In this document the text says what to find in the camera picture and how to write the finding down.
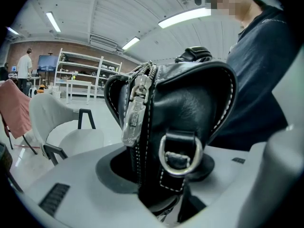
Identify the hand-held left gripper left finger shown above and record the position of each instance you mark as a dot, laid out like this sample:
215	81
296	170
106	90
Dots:
88	198

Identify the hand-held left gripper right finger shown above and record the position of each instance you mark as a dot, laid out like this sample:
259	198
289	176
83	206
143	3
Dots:
273	174

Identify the white chair with black legs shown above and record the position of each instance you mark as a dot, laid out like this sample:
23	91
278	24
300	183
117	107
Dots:
51	114

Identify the black leather bag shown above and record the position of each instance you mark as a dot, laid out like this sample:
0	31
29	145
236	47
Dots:
185	108

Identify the dark-legged chair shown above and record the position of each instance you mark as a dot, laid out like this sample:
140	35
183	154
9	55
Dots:
28	145

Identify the person's dark blue shirt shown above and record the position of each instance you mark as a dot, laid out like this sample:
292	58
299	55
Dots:
259	75

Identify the white bucket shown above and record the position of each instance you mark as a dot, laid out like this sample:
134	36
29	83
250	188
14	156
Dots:
56	91

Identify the small white table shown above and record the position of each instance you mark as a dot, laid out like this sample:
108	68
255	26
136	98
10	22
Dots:
79	82

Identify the pink cloth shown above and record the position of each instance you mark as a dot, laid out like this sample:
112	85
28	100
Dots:
14	106

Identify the orange round object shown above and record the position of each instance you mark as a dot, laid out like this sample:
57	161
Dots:
41	87

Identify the white shelf unit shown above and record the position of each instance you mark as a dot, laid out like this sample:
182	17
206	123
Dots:
83	66

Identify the large display screen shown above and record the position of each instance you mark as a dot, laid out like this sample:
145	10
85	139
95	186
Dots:
47	63

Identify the small computer monitor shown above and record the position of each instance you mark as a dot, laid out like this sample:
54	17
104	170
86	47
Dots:
13	68

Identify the ceiling air conditioner unit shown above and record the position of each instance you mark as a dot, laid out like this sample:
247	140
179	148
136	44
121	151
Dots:
103	42

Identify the long ceiling light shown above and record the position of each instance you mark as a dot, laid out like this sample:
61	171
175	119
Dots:
130	43
183	16
53	21
12	30

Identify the person's head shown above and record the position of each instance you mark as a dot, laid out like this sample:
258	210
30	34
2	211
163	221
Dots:
228	1

